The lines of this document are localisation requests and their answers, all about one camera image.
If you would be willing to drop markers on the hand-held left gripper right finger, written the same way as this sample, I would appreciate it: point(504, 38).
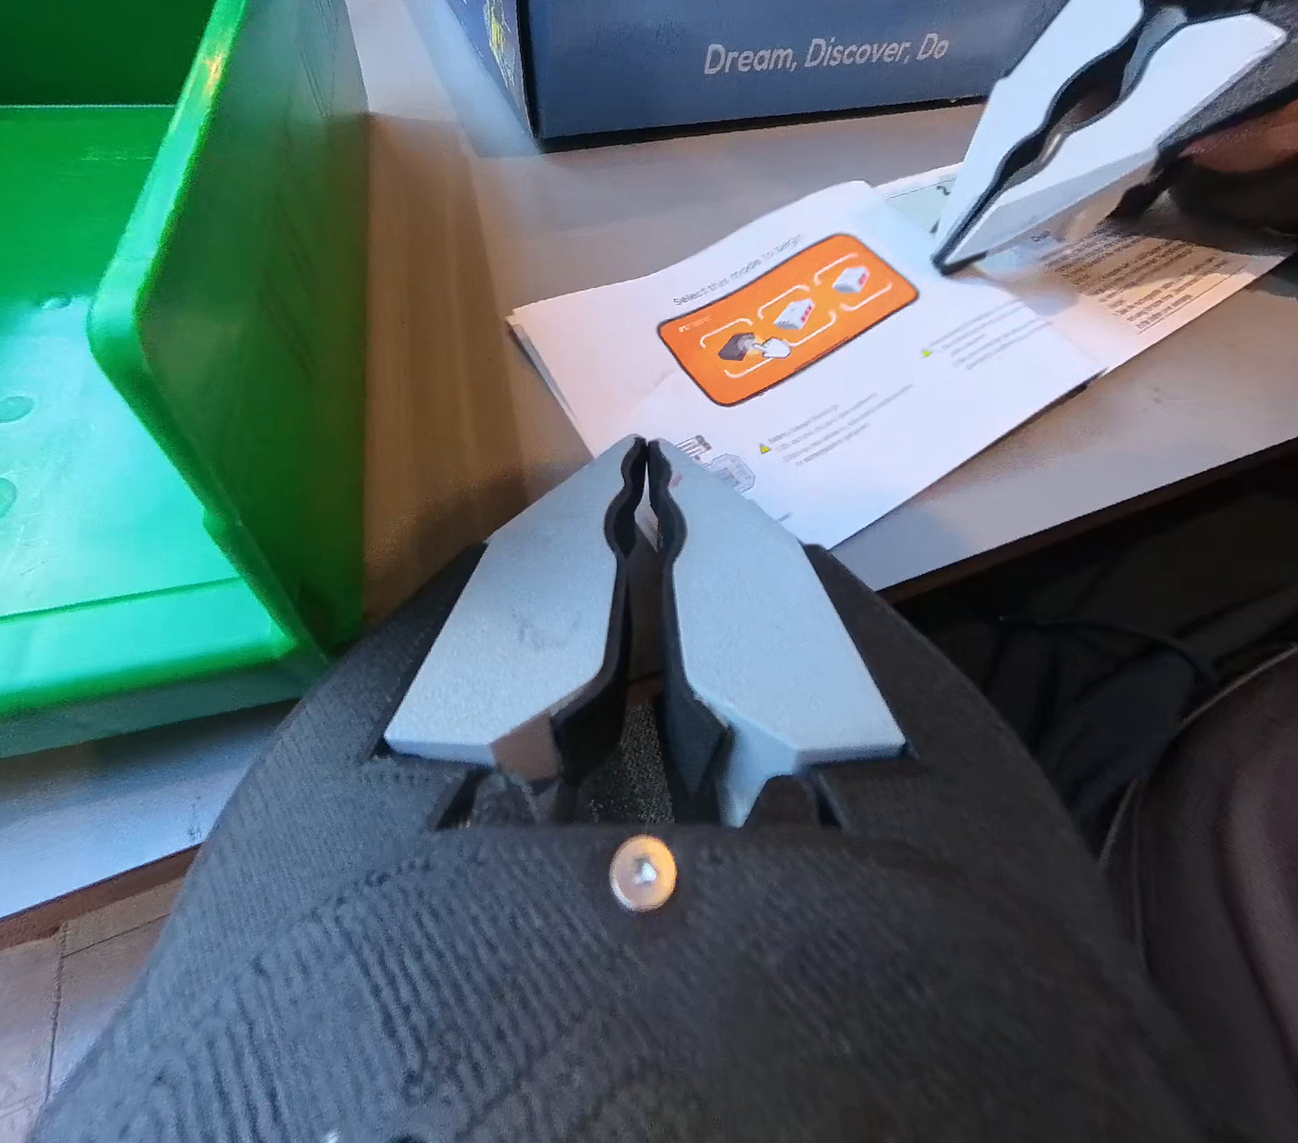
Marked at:
point(781, 646)

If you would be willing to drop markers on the grey desk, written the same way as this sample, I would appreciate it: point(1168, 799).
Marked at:
point(659, 180)

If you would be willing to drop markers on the blue-cover instruction booklet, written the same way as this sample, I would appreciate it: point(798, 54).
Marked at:
point(862, 373)

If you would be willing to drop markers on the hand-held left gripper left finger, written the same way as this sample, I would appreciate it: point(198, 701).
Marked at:
point(488, 646)

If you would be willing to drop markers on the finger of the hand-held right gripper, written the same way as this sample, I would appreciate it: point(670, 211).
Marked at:
point(1045, 69)
point(1166, 110)

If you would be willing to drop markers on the green plastic bin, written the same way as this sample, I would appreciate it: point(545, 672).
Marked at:
point(254, 301)

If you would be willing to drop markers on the person's right hand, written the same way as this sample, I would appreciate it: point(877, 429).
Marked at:
point(1247, 150)

